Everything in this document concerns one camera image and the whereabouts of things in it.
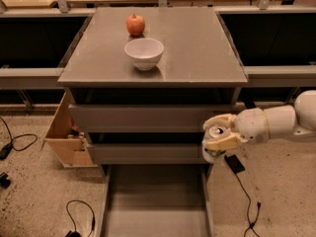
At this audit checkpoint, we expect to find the black power adapter right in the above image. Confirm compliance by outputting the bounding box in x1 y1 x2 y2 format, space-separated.
224 155 245 174

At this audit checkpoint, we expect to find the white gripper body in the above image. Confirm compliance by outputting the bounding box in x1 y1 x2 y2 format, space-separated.
234 108 269 143

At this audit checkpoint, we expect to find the grey top drawer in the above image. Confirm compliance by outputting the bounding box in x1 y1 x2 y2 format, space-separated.
69 104 236 132

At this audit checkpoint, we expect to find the black cable right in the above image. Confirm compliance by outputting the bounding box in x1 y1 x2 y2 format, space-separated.
234 173 263 237

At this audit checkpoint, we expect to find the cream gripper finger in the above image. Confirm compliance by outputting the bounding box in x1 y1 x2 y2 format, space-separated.
204 133 247 151
202 114 236 130

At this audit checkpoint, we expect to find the black looped cable bottom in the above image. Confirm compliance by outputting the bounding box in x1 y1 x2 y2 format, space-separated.
64 199 97 237

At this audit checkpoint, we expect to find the cardboard box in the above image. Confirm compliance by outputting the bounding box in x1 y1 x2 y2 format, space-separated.
44 95 95 168

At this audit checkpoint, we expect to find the red apple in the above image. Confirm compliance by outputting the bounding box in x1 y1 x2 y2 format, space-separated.
126 14 145 37

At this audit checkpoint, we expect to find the grey middle drawer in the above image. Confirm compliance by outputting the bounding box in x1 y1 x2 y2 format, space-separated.
88 132 220 164

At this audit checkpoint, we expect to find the silver green soda can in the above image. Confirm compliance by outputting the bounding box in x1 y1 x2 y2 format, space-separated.
201 125 226 163

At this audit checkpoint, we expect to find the black object floor left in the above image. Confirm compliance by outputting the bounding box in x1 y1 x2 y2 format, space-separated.
0 172 11 189

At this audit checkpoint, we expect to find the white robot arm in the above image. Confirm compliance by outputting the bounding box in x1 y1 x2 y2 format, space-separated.
202 90 316 152

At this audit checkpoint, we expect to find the black cable left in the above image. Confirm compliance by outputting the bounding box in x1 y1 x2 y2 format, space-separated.
0 116 39 160

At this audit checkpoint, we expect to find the grey drawer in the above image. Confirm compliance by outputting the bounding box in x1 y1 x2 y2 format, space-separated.
69 104 236 132
88 132 220 164

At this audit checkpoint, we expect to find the grey drawer cabinet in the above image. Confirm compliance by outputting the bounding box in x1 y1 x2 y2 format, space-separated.
57 6 249 175

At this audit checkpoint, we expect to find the white ceramic bowl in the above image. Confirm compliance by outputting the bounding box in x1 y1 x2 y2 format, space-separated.
124 38 164 71

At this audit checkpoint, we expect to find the open bottom drawer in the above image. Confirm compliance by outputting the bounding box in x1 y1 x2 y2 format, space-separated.
97 164 215 237

